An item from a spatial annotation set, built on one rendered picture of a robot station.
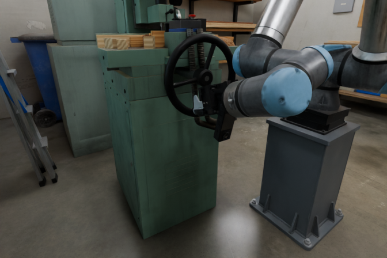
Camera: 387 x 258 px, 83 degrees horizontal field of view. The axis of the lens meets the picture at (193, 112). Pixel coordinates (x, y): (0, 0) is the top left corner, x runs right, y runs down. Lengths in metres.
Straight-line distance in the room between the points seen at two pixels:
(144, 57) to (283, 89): 0.57
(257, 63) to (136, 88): 0.48
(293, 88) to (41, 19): 3.09
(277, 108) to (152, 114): 0.60
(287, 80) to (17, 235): 1.44
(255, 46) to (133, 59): 0.45
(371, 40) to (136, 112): 0.87
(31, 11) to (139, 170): 2.62
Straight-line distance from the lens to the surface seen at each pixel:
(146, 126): 0.93
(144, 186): 1.07
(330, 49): 1.08
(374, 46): 0.99
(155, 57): 0.88
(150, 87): 0.89
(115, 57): 0.84
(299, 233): 1.34
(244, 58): 0.61
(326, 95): 1.10
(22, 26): 3.28
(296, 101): 0.44
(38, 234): 1.49
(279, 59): 0.55
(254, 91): 0.45
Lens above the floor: 0.95
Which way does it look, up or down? 20 degrees down
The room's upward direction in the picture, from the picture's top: straight up
